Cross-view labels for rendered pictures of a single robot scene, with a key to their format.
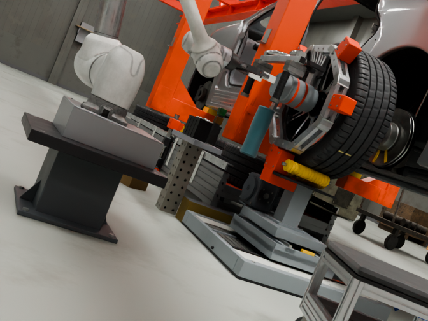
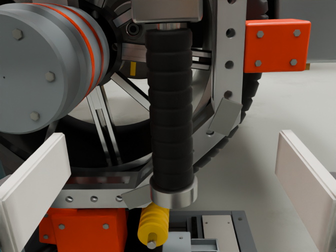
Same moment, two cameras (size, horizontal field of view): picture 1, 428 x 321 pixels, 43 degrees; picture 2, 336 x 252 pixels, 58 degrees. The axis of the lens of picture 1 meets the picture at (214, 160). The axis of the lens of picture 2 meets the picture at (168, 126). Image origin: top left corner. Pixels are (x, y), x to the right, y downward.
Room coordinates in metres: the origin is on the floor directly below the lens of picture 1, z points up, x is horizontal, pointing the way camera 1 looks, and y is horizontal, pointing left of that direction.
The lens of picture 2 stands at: (2.37, 0.07, 0.91)
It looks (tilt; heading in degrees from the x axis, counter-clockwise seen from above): 22 degrees down; 296
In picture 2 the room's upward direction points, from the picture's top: 2 degrees counter-clockwise
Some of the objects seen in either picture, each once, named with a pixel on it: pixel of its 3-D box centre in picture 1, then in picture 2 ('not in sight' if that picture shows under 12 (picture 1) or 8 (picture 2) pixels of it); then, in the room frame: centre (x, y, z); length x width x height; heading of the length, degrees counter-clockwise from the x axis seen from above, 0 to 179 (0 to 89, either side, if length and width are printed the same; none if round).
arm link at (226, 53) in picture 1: (221, 57); not in sight; (2.35, 0.14, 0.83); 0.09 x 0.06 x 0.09; 23
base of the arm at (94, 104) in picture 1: (106, 109); not in sight; (2.07, 0.45, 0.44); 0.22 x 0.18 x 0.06; 13
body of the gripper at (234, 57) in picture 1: (236, 64); not in sight; (2.38, 0.07, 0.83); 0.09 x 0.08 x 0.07; 113
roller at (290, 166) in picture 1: (306, 173); (157, 197); (2.65, -0.44, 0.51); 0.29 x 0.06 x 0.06; 113
